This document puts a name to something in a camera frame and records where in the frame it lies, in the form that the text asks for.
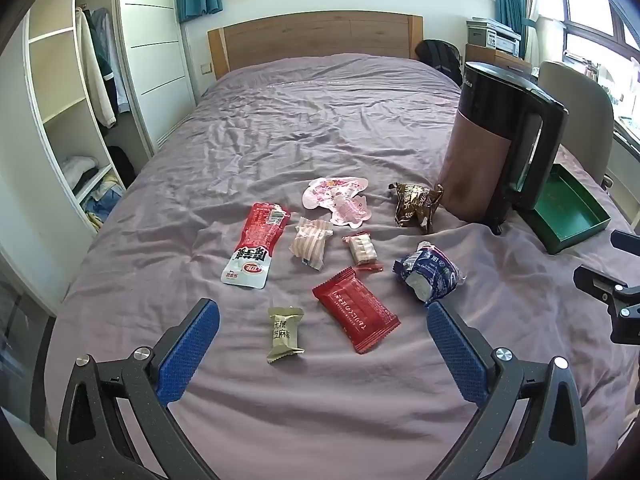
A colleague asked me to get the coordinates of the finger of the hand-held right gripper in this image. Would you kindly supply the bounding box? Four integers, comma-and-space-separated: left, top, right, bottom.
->
610, 229, 640, 254
573, 264, 640, 346

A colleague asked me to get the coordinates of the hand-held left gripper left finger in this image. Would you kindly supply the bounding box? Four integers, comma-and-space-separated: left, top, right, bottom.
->
56, 298, 221, 480

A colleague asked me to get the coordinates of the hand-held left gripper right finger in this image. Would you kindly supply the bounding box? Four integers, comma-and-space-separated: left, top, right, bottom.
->
426, 301, 588, 480

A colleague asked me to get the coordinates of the green paper tray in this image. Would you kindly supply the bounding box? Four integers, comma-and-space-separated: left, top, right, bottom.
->
517, 163, 612, 255

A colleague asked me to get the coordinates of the blue white snack packet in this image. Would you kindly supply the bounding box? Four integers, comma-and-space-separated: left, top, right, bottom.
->
392, 241, 467, 305

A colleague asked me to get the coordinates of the olive green candy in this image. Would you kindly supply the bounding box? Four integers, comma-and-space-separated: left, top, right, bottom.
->
265, 307, 306, 365

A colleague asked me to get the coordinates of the red square snack packet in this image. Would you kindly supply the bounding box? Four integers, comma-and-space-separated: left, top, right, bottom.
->
312, 267, 401, 355

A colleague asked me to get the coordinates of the small white candy packet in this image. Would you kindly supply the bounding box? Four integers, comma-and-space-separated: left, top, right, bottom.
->
342, 231, 384, 273

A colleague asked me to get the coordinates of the brown foil snack packet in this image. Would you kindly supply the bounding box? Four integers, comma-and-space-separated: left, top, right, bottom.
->
388, 182, 444, 234

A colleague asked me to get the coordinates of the pink striped candy packet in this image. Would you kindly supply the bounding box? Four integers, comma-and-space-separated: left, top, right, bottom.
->
290, 217, 334, 271

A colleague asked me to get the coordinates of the long red snack packet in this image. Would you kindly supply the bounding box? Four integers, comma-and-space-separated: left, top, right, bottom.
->
220, 203, 291, 289

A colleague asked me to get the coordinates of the beige chair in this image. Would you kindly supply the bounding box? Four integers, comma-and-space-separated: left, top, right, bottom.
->
537, 61, 615, 191

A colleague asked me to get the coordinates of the black brown electric kettle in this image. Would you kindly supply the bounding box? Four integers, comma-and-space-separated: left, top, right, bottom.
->
438, 61, 570, 235

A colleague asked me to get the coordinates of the pink cartoon snack packet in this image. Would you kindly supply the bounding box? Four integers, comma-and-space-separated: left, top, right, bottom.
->
302, 176, 372, 229

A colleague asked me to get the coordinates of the folded clothes pile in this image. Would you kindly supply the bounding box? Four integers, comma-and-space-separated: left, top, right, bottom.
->
62, 156, 126, 223

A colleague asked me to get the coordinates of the wooden cabinet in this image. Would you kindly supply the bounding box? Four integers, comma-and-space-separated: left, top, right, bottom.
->
465, 44, 533, 78

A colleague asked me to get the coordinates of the window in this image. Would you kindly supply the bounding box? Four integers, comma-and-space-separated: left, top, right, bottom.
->
537, 0, 640, 126

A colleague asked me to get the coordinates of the grey printer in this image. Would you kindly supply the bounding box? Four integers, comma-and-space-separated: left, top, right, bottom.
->
466, 16, 521, 56

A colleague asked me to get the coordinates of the black backpack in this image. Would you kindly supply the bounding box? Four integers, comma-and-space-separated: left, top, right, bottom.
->
415, 39, 463, 86

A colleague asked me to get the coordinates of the purple bed sheet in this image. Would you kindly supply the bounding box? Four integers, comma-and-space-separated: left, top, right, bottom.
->
45, 52, 640, 480

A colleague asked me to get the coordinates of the white hanging jacket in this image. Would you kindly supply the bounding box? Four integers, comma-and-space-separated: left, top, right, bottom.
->
75, 7, 117, 128

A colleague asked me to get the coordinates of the white wardrobe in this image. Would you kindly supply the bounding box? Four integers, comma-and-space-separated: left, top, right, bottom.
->
112, 0, 196, 156

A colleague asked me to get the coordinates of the dark hanging garment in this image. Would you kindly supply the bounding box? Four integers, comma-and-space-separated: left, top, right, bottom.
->
92, 7, 131, 113

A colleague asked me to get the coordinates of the white open shelf unit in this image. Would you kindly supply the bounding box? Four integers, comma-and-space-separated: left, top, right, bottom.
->
22, 0, 136, 233

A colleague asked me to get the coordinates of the wooden headboard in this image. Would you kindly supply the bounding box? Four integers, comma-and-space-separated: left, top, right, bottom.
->
207, 11, 424, 81

